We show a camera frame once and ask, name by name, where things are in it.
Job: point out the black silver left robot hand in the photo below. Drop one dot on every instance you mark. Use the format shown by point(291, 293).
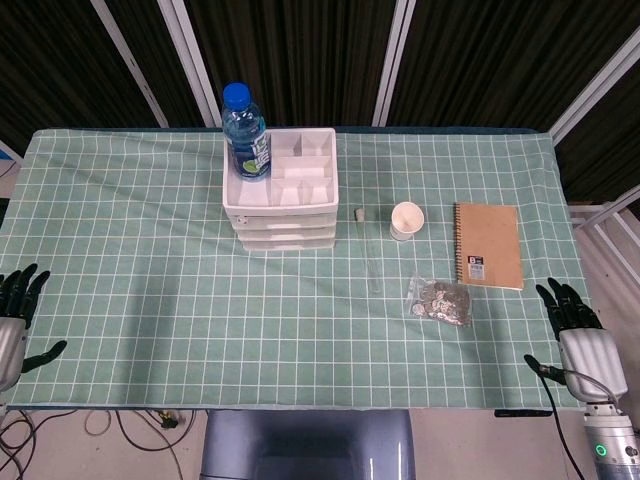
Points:
point(12, 345)

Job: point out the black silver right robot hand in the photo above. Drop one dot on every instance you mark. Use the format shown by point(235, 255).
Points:
point(590, 355)

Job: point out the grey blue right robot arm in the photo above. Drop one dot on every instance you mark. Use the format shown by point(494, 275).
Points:
point(617, 445)

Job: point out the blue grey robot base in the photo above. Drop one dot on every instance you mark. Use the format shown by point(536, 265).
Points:
point(305, 445)

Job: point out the white plastic drawer organizer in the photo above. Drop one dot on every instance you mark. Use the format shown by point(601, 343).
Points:
point(250, 195)

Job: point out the clear drawer with football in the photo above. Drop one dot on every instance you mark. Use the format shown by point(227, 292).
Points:
point(290, 223)

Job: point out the black flat bar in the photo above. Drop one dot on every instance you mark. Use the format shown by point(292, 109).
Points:
point(522, 413)

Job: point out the green checked tablecloth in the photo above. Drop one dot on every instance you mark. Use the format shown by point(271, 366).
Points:
point(150, 300)

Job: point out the brown spiral notebook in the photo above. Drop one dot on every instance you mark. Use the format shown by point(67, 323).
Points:
point(492, 240)

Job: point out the clear bag of coins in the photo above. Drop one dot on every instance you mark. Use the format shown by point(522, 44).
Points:
point(442, 302)

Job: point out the yellow green plug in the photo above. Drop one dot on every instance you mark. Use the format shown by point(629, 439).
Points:
point(169, 419)

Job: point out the white paper cup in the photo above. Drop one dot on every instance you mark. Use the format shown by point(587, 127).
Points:
point(406, 220)

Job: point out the glass test tube with cork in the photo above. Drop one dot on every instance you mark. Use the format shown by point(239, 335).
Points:
point(369, 250)

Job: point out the blue drink bottle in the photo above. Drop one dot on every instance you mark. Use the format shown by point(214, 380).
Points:
point(246, 140)

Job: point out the silver aluminium frame rail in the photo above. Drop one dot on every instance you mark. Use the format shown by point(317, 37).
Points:
point(607, 210)

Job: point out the white partition post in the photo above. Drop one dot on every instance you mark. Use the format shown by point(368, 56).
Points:
point(395, 55)
point(130, 62)
point(595, 85)
point(192, 65)

